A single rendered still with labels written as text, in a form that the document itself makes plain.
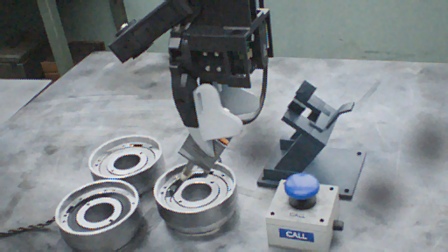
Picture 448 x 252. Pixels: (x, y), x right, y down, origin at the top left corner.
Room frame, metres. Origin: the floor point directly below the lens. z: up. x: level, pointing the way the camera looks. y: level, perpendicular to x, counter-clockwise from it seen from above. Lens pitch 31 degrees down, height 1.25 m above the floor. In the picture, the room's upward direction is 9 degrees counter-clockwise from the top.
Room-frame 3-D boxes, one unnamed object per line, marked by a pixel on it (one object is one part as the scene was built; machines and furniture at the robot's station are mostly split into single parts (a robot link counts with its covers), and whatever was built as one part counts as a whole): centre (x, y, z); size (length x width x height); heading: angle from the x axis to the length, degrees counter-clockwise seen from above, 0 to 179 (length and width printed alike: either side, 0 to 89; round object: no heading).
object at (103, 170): (0.64, 0.14, 0.82); 0.08 x 0.08 x 0.02
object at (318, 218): (0.47, -0.09, 0.82); 0.08 x 0.07 x 0.05; 65
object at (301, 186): (0.48, -0.08, 0.85); 0.04 x 0.04 x 0.05
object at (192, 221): (0.55, 0.04, 0.82); 0.10 x 0.10 x 0.04
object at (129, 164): (0.64, 0.14, 0.82); 0.10 x 0.10 x 0.04
